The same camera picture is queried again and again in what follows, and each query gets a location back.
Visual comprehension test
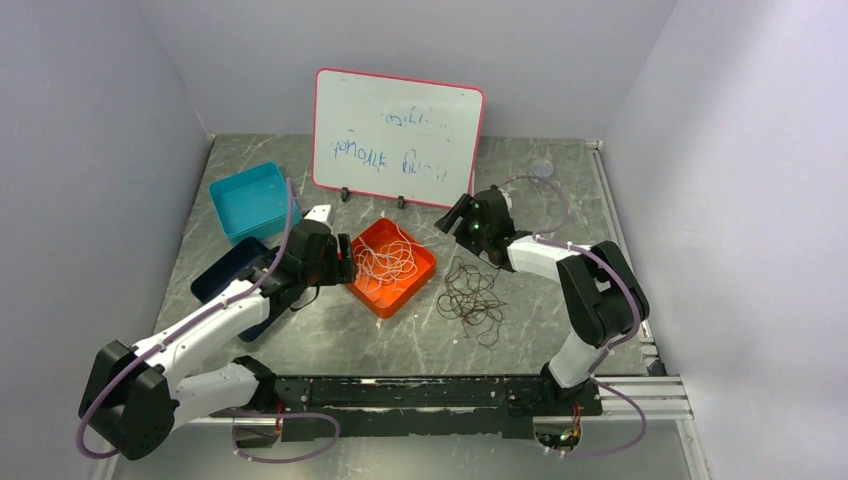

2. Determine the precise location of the teal plastic bin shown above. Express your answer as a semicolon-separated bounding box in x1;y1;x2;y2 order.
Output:
208;162;302;245

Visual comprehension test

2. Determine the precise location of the orange plastic bin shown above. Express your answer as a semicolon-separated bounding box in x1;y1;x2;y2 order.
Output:
348;218;437;320

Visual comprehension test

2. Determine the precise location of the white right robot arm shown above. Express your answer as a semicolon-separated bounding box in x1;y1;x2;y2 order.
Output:
435;186;650;414

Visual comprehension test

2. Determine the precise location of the brown thin cable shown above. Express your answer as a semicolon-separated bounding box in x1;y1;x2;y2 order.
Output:
435;256;509;348

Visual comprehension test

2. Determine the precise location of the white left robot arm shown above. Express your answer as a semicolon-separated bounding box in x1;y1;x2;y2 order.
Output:
76;219;356;460

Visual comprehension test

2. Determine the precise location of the navy blue tray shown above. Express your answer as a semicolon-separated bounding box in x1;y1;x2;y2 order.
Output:
190;237;304;342

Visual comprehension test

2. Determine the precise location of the white thin cable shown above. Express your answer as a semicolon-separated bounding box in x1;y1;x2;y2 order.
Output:
351;235;420;296
354;221;422;293

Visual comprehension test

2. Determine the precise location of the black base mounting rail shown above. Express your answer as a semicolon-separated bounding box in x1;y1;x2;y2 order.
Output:
241;374;603;441

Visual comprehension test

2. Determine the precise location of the red framed whiteboard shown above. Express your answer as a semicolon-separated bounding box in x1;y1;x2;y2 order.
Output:
312;68;486;208

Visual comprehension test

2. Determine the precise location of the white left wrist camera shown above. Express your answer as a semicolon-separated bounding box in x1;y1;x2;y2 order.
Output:
303;204;334;227

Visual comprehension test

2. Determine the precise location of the clear plastic cup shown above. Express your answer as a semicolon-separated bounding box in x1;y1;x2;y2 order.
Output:
530;158;555;178

